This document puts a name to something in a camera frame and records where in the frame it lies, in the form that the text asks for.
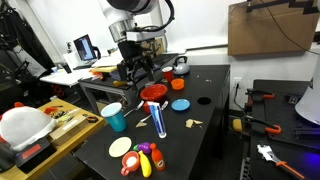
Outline yellow board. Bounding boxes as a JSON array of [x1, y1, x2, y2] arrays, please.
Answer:
[[89, 64, 118, 74]]

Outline white desk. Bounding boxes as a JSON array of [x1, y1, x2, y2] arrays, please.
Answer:
[[39, 64, 101, 88]]

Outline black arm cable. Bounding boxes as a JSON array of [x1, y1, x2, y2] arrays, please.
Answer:
[[141, 0, 176, 33]]

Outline yellow sponge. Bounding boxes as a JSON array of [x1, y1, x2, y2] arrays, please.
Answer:
[[231, 118, 244, 134]]

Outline flat cardboard box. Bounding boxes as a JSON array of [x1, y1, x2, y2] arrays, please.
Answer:
[[48, 114, 91, 147]]

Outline black hanging equipment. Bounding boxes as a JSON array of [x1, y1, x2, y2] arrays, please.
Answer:
[[0, 0, 56, 104]]

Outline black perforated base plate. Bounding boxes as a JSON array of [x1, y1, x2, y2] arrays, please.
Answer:
[[249, 79, 320, 180]]

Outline blue white toothpaste tube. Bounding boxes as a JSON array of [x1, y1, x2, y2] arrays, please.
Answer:
[[147, 101, 168, 140]]

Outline white cloth heap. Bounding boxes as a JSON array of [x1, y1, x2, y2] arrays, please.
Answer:
[[0, 106, 59, 152]]

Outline white wall power outlet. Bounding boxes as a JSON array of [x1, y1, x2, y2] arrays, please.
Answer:
[[232, 76, 243, 90]]

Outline orange plastic bowl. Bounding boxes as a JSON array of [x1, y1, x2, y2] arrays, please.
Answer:
[[170, 78, 186, 91]]

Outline wooden side table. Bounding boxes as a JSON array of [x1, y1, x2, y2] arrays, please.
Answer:
[[0, 97, 108, 180]]

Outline orange handled small tool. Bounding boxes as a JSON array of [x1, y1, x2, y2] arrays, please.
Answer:
[[43, 106, 64, 115]]

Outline orange toy mug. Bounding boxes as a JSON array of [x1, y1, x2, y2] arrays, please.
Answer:
[[120, 150, 141, 177]]

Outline orange handled adjustable wrench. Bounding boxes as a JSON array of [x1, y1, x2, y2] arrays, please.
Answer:
[[256, 143, 306, 180]]

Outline red plastic bowl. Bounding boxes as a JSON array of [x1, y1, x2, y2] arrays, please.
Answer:
[[139, 83, 169, 102]]

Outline red cube block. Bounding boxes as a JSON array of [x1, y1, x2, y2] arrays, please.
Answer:
[[142, 100, 153, 115]]

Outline white wooden spoon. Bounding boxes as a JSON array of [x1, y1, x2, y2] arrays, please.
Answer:
[[139, 100, 170, 125]]

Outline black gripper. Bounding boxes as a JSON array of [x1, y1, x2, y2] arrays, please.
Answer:
[[116, 39, 157, 93]]

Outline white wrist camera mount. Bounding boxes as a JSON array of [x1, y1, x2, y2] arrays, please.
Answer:
[[125, 29, 167, 43]]

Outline aluminium frame table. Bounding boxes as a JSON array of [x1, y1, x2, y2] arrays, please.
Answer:
[[77, 52, 179, 111]]

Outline yellow toy banana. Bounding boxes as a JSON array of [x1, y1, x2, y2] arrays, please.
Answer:
[[138, 150, 153, 179]]

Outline toy fork white handle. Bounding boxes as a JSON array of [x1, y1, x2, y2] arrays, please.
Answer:
[[123, 100, 146, 119]]

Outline cream round disc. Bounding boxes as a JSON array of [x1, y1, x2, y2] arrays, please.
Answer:
[[108, 136, 133, 159]]

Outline teal plastic cup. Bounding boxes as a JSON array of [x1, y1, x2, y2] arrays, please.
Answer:
[[100, 102, 128, 133]]

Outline large tan chip piece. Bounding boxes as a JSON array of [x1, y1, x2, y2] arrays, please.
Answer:
[[185, 118, 195, 130]]

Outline purple toy eggplant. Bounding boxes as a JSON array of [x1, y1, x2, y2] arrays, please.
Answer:
[[132, 141, 153, 156]]

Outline white paper stack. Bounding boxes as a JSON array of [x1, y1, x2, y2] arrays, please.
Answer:
[[91, 49, 125, 68]]

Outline orange toy sauce bottle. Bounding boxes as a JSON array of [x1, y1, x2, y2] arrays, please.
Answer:
[[149, 142, 167, 172]]

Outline large cardboard panel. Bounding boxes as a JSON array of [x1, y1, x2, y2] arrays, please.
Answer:
[[227, 0, 320, 57]]

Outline black ring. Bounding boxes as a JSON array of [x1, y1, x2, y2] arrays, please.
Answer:
[[82, 113, 100, 124]]

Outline laptop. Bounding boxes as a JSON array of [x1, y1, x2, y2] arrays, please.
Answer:
[[72, 33, 102, 63]]

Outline red plastic cup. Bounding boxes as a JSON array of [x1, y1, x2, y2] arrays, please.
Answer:
[[161, 66, 175, 84]]

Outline blue round plate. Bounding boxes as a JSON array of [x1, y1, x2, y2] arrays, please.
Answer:
[[170, 98, 191, 113]]

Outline orange handled black clamp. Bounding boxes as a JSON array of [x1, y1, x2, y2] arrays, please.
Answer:
[[245, 88, 276, 105], [244, 115, 283, 136]]

